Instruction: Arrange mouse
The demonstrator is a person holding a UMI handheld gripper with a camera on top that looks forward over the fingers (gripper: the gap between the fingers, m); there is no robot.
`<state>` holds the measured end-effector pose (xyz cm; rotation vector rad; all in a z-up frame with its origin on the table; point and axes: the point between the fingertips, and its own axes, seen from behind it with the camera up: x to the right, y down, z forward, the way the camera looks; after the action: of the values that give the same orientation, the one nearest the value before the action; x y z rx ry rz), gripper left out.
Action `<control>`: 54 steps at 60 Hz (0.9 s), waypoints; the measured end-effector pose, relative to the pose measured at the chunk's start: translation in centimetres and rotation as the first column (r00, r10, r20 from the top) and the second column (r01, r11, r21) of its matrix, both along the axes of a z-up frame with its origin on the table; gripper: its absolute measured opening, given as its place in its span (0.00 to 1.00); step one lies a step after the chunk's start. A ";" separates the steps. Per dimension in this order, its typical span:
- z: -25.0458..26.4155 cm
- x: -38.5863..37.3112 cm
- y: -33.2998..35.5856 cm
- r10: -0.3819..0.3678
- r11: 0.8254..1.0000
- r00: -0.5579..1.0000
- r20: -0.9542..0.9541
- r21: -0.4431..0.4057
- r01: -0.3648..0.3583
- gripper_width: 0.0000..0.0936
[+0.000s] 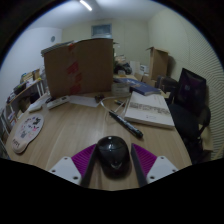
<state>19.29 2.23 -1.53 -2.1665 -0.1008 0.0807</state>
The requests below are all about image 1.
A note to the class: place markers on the clear plastic container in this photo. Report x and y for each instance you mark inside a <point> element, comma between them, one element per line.
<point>120,89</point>

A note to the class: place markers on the cluttered shelf unit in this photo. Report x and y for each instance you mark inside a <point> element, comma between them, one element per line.
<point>16,96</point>

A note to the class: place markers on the large brown cardboard box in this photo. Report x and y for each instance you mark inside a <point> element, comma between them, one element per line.
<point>83,66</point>

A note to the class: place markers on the black marker pen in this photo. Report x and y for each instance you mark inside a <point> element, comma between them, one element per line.
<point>126,125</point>

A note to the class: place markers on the white remote control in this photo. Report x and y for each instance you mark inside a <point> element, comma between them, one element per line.
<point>58,102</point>

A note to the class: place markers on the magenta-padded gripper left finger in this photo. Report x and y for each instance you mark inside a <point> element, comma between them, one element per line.
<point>66,169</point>

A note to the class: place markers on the blue book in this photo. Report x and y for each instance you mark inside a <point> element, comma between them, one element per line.
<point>143,87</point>

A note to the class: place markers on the small black clip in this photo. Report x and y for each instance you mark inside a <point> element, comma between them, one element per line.
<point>99,98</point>

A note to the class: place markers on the stack of papers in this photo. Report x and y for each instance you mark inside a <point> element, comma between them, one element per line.
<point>56,47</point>

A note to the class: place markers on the grey door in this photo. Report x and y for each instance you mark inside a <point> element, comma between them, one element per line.
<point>101,30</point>

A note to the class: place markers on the white paper sheet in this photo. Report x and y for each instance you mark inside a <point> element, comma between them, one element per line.
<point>85,100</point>

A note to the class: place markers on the round wall clock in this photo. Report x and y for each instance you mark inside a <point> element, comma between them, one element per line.
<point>53,38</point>

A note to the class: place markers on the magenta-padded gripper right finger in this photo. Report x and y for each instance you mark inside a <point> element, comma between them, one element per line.
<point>161,168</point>

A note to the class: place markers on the black bag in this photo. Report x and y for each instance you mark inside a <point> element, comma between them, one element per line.
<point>123,68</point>

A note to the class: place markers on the tall open cardboard box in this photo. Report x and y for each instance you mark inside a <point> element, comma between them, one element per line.
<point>158,63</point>

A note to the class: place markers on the ceiling tube light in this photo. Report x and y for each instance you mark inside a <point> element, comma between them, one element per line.
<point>85,5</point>

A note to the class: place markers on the black computer mouse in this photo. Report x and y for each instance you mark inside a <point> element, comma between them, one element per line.
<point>113,155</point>

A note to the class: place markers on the black office chair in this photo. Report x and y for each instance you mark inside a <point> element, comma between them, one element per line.
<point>191,106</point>

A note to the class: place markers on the white book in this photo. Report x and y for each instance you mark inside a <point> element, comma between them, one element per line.
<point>148,110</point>

